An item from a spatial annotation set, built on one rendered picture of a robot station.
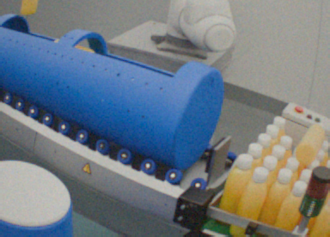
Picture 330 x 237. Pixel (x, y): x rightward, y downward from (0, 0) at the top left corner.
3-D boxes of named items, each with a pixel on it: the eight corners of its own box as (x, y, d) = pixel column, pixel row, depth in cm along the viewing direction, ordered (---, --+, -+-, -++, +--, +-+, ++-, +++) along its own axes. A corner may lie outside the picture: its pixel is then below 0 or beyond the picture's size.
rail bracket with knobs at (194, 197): (186, 211, 148) (194, 181, 144) (210, 220, 146) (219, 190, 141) (168, 227, 140) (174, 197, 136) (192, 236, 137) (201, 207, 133)
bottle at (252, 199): (229, 239, 137) (248, 183, 129) (228, 225, 143) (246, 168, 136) (253, 238, 137) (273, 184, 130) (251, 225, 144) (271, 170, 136)
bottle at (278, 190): (262, 240, 136) (283, 186, 129) (248, 229, 142) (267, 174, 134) (279, 233, 140) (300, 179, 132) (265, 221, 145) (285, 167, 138)
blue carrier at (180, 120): (18, 66, 208) (23, 4, 195) (216, 142, 174) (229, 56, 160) (-22, 92, 186) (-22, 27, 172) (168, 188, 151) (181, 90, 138)
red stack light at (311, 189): (309, 181, 107) (314, 166, 106) (330, 189, 105) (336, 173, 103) (302, 194, 102) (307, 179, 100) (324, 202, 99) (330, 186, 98)
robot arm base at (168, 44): (155, 34, 223) (157, 22, 221) (211, 46, 221) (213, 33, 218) (144, 48, 207) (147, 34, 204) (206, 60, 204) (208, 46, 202)
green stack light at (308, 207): (302, 200, 109) (309, 181, 107) (323, 207, 107) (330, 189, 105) (294, 213, 104) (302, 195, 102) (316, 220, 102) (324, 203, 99)
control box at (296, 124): (284, 129, 180) (290, 100, 176) (327, 146, 172) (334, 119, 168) (276, 139, 172) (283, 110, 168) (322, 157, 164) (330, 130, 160)
